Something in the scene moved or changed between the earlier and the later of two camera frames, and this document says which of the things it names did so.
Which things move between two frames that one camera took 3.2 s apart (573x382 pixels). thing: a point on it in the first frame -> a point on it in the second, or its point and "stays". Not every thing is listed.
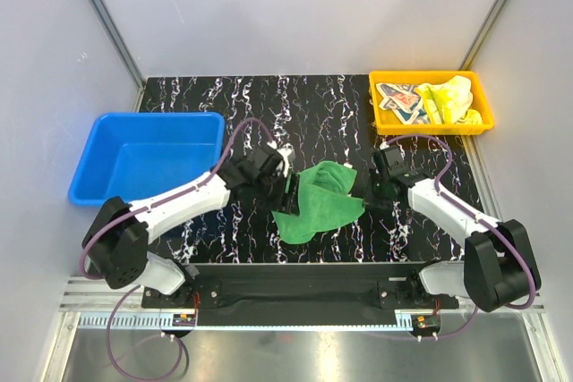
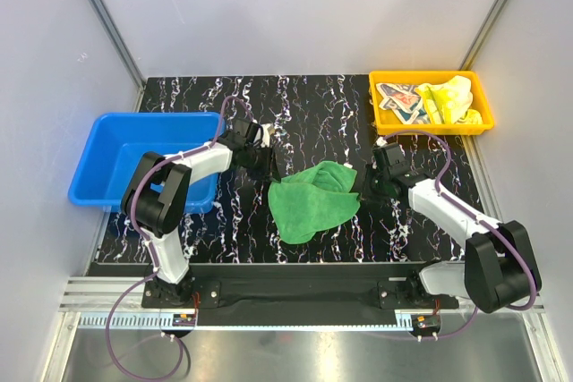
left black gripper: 281,203 -> 269,169
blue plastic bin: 132,154 stays
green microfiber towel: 325,202 stays
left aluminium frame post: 106,21 stays
